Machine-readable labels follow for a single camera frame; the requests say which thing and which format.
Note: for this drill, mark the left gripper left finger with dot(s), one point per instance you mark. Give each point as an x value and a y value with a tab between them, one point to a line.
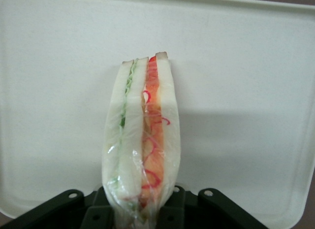
73	211

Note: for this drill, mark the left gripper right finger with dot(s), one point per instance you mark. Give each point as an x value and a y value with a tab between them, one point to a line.
204	214

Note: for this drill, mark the triangle sandwich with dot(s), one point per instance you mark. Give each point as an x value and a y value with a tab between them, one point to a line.
135	140

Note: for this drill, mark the cream plastic tray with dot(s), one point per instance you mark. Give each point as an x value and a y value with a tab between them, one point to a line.
233	91

